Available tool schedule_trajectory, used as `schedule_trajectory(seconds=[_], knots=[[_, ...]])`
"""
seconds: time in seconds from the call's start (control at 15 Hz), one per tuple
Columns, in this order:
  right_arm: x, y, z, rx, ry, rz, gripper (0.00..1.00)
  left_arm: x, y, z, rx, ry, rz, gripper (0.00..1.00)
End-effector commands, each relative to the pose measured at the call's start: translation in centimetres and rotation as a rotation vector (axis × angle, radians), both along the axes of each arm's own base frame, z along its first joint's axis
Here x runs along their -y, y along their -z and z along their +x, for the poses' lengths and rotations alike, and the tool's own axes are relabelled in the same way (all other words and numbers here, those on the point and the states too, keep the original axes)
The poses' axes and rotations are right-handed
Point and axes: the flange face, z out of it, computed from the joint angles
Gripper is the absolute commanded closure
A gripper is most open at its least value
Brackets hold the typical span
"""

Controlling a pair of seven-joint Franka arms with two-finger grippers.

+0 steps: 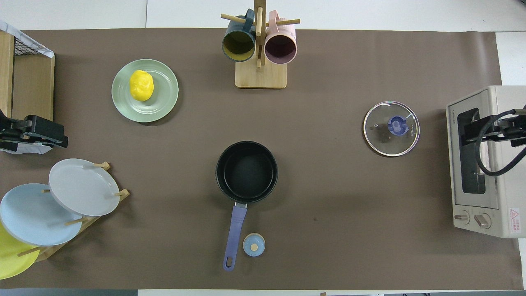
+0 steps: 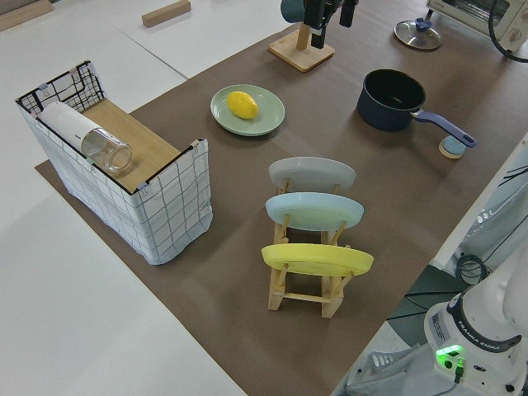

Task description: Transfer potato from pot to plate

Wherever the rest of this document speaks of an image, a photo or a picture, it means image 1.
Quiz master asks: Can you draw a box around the dark blue saucepan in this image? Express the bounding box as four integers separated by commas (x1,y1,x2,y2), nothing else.
216,141,279,272

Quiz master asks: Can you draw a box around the wooden mug tree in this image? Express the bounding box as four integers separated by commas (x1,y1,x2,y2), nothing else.
220,0,300,89

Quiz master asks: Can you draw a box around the brown table mat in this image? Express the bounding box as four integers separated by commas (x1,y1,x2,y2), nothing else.
0,28,522,289

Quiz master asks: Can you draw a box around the grey plate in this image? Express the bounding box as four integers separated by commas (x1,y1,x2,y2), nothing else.
48,158,120,217

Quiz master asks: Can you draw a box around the glass pot lid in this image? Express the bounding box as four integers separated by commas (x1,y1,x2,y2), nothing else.
363,101,420,157

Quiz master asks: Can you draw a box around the beige toaster oven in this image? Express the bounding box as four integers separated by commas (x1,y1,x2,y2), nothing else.
446,85,526,239

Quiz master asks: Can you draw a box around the dark blue mug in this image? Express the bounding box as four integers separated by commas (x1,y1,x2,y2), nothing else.
222,9,256,62

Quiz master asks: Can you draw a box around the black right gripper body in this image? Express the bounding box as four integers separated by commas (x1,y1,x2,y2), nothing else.
493,115,526,148

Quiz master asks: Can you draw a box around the black wire basket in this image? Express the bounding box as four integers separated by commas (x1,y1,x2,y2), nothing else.
14,36,45,56

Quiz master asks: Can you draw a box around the white patterned cloth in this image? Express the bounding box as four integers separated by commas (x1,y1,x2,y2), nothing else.
0,140,53,155
0,21,55,58

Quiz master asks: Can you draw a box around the light blue plate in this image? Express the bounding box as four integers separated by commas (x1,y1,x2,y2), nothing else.
0,183,83,246

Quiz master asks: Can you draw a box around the wooden plate rack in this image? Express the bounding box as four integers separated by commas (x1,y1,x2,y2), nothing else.
17,162,130,263

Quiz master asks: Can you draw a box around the yellow plate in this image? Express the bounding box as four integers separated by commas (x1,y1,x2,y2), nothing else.
0,222,40,280

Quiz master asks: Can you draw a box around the green plate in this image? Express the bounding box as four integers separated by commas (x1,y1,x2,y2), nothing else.
111,59,179,123

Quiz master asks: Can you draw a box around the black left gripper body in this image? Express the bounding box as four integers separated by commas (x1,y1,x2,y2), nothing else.
0,108,30,153

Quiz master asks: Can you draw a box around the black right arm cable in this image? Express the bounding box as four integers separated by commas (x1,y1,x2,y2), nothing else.
475,109,526,177

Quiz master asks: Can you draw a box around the yellow potato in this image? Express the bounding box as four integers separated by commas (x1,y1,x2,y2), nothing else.
129,70,155,102

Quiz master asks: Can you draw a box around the pink mug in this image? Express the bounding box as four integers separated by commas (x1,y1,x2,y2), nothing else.
264,10,297,65

